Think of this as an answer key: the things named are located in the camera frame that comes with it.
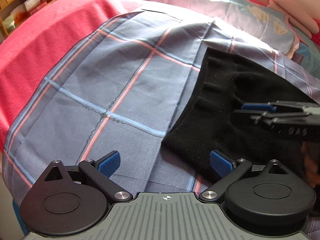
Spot black knit pants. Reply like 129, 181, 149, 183
161, 47, 320, 188

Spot person's right hand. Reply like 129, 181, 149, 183
302, 142, 320, 188

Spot teal patterned pillow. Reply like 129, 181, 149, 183
292, 27, 320, 78

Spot floral light blue pillow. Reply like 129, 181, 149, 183
123, 0, 301, 59

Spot plaid purple bed sheet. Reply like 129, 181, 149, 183
2, 7, 320, 238

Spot peach folded cloth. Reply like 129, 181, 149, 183
267, 0, 319, 38

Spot red fleece blanket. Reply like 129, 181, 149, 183
0, 0, 123, 153

